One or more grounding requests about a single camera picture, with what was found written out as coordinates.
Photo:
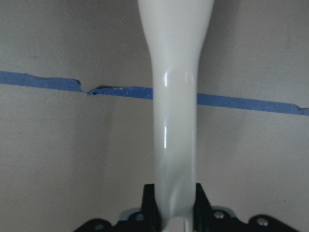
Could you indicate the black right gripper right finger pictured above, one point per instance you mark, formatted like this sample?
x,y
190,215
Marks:
x,y
202,211

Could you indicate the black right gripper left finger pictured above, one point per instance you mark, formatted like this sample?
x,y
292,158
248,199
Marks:
x,y
150,210

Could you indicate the white hand brush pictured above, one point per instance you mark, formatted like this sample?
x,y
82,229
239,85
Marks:
x,y
175,31

